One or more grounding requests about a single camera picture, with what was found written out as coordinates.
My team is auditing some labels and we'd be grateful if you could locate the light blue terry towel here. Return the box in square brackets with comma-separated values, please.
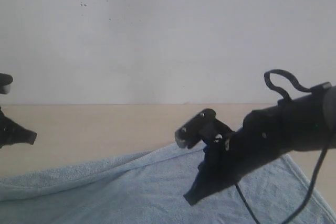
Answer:
[1, 144, 335, 223]

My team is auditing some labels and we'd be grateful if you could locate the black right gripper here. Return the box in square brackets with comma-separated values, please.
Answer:
[225, 87, 335, 185]

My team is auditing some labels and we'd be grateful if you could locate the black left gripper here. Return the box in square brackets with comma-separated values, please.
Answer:
[0, 73, 37, 148]

